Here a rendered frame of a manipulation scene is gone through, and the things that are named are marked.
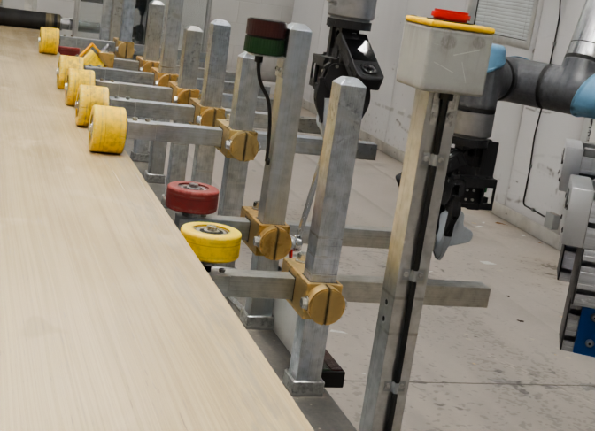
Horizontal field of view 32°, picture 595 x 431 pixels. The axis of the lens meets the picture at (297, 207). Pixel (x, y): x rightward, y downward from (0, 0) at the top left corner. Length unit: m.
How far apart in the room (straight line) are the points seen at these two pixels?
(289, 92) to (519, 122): 4.78
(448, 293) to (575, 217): 0.25
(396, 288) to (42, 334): 0.37
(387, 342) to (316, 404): 0.29
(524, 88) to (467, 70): 0.70
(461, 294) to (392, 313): 0.39
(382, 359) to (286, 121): 0.54
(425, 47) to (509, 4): 5.63
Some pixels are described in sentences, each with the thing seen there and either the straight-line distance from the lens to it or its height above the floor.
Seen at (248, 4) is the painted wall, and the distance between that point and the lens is 10.72.
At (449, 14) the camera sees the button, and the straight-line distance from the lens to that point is 1.07.
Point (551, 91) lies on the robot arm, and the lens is 1.74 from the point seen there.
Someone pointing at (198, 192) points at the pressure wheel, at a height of 0.91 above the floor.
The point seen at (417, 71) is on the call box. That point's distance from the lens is 1.06.
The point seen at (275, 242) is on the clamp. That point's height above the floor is 0.85.
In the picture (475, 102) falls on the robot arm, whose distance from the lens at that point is 1.69.
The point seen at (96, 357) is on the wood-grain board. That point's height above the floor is 0.90.
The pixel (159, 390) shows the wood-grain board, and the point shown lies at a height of 0.90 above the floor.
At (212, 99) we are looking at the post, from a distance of 2.04.
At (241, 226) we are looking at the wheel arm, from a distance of 1.62.
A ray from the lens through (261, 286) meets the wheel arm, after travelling 1.39.
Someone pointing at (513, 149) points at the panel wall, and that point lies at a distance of 6.30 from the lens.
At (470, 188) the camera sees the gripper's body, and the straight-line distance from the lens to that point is 1.73.
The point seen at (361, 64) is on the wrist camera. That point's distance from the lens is 1.59.
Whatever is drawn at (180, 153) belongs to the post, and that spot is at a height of 0.83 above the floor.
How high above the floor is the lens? 1.25
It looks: 13 degrees down
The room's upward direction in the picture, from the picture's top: 8 degrees clockwise
